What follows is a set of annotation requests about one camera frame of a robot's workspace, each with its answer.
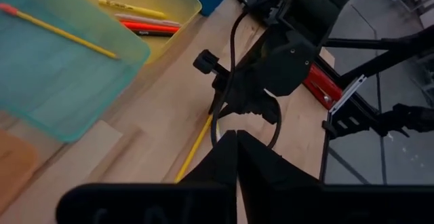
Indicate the plain yellow pencil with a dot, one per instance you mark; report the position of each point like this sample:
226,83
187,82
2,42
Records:
195,147

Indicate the red stapler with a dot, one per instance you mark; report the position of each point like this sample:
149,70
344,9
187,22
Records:
322,85

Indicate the yellow pencil with red eraser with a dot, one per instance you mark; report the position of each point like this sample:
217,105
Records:
68,35

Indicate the white pencil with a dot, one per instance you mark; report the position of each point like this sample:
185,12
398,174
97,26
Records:
218,130

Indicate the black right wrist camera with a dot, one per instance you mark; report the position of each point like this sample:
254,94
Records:
288,64

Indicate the translucent yellow plastic bin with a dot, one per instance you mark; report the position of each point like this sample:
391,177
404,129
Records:
162,0

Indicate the black aluminium rig frame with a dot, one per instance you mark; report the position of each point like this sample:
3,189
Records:
339,129

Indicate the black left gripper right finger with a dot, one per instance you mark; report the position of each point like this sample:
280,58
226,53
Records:
288,200

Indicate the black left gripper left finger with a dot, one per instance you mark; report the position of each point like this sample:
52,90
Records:
203,197

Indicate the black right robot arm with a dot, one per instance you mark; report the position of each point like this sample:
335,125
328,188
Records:
315,6

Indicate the translucent teal plastic bin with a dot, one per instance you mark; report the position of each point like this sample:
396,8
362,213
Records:
51,81

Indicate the yellow highlighter pen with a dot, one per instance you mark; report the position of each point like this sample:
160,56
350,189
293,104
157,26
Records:
135,9

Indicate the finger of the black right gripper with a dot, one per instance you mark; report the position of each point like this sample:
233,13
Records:
259,108
222,103

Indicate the translucent orange plastic bin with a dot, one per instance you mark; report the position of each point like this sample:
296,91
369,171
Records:
13,163

